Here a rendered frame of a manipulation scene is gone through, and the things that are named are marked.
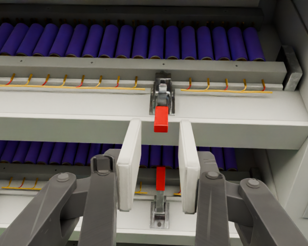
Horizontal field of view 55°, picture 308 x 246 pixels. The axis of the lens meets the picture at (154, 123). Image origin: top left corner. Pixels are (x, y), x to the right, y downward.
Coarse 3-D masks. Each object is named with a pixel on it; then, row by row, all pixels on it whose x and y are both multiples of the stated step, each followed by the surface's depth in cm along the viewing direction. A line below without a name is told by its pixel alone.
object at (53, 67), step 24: (0, 72) 35; (24, 72) 34; (48, 72) 34; (72, 72) 34; (96, 72) 34; (120, 72) 34; (144, 72) 34; (168, 72) 33; (192, 72) 33; (216, 72) 33; (240, 72) 33; (264, 72) 33
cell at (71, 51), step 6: (78, 24) 40; (78, 30) 39; (84, 30) 39; (72, 36) 38; (78, 36) 38; (84, 36) 39; (72, 42) 37; (78, 42) 37; (84, 42) 38; (72, 48) 36; (78, 48) 37; (66, 54) 36; (72, 54) 36; (78, 54) 36
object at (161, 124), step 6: (162, 90) 31; (162, 96) 30; (162, 102) 29; (156, 108) 28; (162, 108) 28; (156, 114) 27; (162, 114) 27; (156, 120) 26; (162, 120) 26; (156, 126) 25; (162, 126) 25; (162, 132) 26
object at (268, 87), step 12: (36, 84) 35; (48, 84) 35; (60, 84) 35; (72, 84) 35; (84, 84) 35; (96, 84) 35; (108, 84) 34; (120, 84) 34; (132, 84) 34; (144, 84) 34; (180, 84) 34; (192, 84) 34; (204, 84) 34; (216, 84) 34; (228, 84) 34; (240, 84) 34; (252, 84) 34; (276, 84) 34
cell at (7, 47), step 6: (18, 24) 40; (24, 24) 40; (18, 30) 39; (24, 30) 40; (12, 36) 38; (18, 36) 38; (24, 36) 39; (6, 42) 37; (12, 42) 37; (18, 42) 38; (6, 48) 36; (12, 48) 37; (18, 48) 38; (12, 54) 36
